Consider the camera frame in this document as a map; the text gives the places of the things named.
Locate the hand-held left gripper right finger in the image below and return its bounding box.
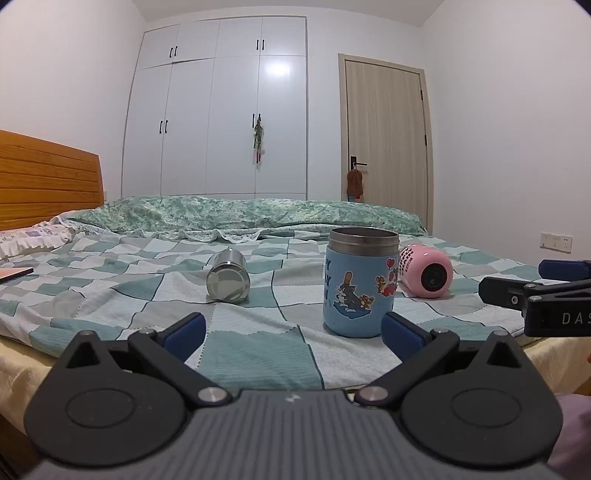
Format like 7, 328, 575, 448
353, 311, 539, 409

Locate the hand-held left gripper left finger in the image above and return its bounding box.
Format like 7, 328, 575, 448
53, 312, 232, 407

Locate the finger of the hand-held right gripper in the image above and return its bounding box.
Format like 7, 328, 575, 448
478, 275, 557, 309
539, 259, 591, 282

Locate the pink cup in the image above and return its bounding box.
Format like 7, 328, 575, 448
398, 244, 454, 298

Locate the stainless steel cup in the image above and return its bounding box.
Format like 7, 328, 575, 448
206, 250, 251, 304

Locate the blue cartoon cup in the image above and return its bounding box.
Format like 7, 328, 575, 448
322, 226, 400, 339

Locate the checkered green bed sheet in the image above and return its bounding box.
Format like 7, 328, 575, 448
0, 227, 548, 391

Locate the person's pink clothing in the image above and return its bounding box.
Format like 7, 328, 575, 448
547, 391, 591, 479

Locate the green floral quilt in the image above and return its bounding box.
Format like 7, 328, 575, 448
64, 196, 428, 244

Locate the cream mattress cover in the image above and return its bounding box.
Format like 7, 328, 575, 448
0, 336, 63, 432

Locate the floral white pillow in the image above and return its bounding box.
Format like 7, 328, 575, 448
0, 216, 81, 265

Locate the beige wooden door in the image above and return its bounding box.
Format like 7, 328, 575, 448
338, 53, 435, 232

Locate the wooden headboard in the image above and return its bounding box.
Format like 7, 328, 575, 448
0, 130, 103, 232

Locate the green hanging ornament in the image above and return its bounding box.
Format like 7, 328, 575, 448
251, 117, 267, 165

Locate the white wardrobe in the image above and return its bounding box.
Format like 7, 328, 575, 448
121, 16, 309, 200

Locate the white wall socket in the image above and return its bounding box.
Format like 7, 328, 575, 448
540, 232, 574, 253

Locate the brown bag on handle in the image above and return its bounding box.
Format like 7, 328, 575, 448
346, 168, 366, 202

